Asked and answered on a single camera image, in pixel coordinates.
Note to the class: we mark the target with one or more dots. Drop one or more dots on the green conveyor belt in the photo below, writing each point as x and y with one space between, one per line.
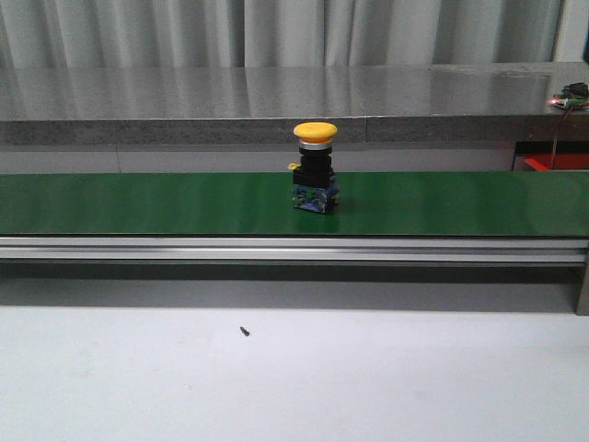
498 204

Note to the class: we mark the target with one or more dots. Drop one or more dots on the grey stone counter shelf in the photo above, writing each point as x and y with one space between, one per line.
262 105

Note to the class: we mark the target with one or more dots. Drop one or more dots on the red plastic tray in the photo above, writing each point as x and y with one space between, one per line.
544 162

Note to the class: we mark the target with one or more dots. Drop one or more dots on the small green circuit board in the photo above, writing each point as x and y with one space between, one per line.
568 102

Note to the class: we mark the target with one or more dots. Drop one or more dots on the grey white curtain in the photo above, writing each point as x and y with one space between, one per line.
289 33

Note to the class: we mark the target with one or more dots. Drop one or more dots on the aluminium conveyor frame rail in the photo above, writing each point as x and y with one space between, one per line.
319 258

